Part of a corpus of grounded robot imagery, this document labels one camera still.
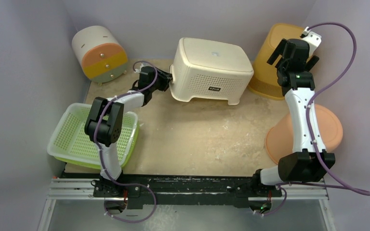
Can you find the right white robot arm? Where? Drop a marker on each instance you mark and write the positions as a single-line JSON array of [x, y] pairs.
[[309, 161]]

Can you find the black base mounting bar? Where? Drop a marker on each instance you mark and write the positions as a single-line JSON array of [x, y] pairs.
[[135, 191]]

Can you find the peach plastic bucket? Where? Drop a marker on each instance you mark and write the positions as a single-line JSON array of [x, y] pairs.
[[279, 139]]

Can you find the cylindrical mini drawer cabinet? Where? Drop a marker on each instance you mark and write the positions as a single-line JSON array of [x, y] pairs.
[[99, 54]]

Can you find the aluminium frame rail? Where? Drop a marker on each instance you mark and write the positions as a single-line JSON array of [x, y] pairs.
[[82, 189]]

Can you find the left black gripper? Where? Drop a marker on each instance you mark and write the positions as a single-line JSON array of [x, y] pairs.
[[165, 80]]

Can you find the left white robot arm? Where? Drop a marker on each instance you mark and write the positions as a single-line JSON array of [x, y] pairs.
[[104, 122]]

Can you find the yellow mesh waste basket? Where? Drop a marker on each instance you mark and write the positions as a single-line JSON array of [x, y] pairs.
[[264, 79]]

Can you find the white perforated strainer basket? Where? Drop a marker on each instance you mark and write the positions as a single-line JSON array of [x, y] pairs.
[[78, 113]]

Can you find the cream plastic storage basket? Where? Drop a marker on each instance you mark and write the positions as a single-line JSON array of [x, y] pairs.
[[209, 69]]

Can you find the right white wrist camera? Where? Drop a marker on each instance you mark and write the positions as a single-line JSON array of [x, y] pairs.
[[312, 36]]

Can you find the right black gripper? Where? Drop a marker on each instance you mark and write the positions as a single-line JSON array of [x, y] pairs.
[[285, 49]]

